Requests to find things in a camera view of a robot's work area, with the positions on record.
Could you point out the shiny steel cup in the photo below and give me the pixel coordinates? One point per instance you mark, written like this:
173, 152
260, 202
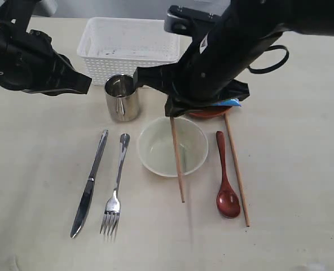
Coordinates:
122, 98

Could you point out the cream ceramic bowl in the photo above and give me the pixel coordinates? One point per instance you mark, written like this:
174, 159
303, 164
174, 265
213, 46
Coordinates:
156, 150

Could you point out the brown wooden plate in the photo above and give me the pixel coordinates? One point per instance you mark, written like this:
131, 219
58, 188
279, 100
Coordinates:
210, 112

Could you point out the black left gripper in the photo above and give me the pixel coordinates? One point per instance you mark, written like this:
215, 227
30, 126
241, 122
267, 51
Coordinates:
29, 63

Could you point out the steel knife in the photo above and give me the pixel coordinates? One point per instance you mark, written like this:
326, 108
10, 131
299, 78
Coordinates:
86, 199

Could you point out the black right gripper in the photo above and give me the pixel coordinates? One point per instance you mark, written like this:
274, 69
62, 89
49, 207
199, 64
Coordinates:
218, 53

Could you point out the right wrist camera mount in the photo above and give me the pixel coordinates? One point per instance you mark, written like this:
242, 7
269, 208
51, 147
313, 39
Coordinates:
189, 22

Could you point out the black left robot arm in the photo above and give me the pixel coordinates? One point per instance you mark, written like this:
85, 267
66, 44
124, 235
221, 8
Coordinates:
15, 15

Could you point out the steel fork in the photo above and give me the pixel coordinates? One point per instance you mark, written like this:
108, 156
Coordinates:
113, 206

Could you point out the wooden chopstick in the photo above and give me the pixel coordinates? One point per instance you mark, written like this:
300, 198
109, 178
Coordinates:
237, 171
177, 158

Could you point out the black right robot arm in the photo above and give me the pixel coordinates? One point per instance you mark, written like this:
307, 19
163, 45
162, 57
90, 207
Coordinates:
304, 17

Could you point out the blue chips bag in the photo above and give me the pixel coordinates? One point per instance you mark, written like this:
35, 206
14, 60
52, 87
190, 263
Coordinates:
229, 102

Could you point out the white perforated plastic basket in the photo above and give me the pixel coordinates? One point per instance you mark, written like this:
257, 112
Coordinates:
111, 46

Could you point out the dark red wooden spoon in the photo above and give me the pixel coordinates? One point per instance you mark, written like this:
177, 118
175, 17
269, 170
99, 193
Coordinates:
227, 201

